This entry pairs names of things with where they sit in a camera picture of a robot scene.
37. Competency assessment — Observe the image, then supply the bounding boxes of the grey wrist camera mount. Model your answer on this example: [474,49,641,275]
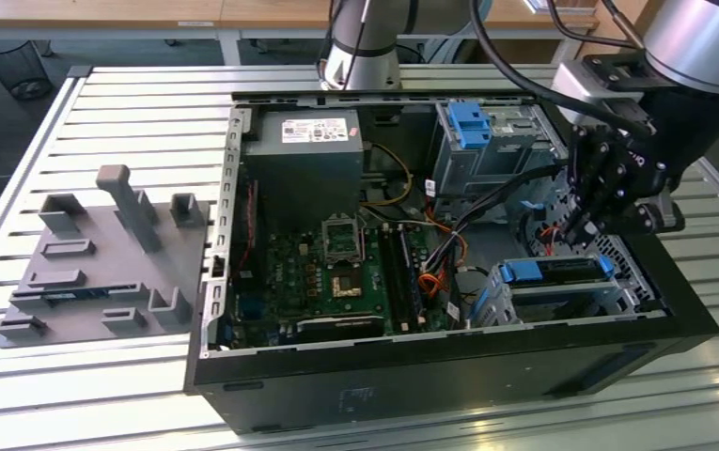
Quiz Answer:
[633,188,688,237]

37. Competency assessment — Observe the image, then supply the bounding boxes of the hard disk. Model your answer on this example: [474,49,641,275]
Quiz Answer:
[500,259,615,287]

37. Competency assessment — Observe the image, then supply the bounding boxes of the black cable bundle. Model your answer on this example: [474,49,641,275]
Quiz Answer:
[424,163,571,273]

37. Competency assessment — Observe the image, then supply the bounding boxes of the metal socket cover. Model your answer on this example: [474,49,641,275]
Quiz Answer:
[320,213,366,268]

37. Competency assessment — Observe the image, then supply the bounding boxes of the yellow wires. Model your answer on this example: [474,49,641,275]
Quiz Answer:
[361,143,414,208]

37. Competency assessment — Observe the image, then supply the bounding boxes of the metal optical drive cage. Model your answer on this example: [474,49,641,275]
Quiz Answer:
[430,101,572,199]

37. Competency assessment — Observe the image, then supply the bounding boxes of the black wire with blue plug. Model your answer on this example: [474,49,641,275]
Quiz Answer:
[517,196,547,222]

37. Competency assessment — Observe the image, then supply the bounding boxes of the wooden desk with white frame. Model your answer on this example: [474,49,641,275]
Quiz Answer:
[0,0,600,67]

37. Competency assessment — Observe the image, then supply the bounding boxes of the black case fan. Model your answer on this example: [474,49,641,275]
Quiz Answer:
[515,196,571,258]

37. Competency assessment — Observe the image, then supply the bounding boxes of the black expansion card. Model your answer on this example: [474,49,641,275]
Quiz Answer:
[295,312,386,343]

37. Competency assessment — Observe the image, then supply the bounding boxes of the metal disk bay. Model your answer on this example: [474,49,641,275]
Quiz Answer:
[477,248,671,330]

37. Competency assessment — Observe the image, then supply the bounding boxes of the thick black cable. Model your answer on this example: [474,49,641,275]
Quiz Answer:
[468,0,659,140]

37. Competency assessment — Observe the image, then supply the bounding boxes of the CPU socket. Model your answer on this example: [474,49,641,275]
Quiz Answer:
[330,268,365,302]

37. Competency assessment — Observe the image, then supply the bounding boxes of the blue drive latch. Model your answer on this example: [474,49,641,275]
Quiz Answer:
[448,101,493,151]

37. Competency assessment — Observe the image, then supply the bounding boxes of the black RAM slot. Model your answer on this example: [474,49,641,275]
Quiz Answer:
[396,222,428,328]
[380,221,408,335]

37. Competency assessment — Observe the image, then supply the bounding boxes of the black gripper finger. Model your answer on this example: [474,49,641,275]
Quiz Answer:
[581,135,640,245]
[563,126,593,243]

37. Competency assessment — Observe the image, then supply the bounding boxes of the thin red wire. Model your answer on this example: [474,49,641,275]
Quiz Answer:
[239,180,261,279]

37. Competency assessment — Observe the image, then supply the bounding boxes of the grey power supply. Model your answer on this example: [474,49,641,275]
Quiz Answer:
[239,108,366,236]

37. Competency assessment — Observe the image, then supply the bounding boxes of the black PC case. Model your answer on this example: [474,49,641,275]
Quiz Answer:
[182,86,719,436]

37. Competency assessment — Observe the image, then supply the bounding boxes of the black mesh waste bin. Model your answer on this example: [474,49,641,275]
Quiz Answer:
[0,39,52,101]

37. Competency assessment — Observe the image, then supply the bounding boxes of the thin black cable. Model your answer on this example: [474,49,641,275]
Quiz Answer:
[315,0,377,90]

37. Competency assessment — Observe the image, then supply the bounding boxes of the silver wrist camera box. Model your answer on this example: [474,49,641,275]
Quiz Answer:
[549,54,656,127]

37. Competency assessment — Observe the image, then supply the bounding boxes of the grey parts rack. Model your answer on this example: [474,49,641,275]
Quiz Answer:
[0,163,215,349]

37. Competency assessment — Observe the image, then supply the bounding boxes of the brown wooden panel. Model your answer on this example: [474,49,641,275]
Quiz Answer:
[575,0,648,62]

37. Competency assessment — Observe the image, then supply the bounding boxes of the green RAM stick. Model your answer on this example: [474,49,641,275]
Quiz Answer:
[38,289,110,303]

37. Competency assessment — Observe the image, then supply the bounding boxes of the green motherboard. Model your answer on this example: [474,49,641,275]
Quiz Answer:
[226,206,461,349]

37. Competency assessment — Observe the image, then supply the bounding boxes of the orange flat wire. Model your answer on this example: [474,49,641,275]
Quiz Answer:
[418,273,460,301]

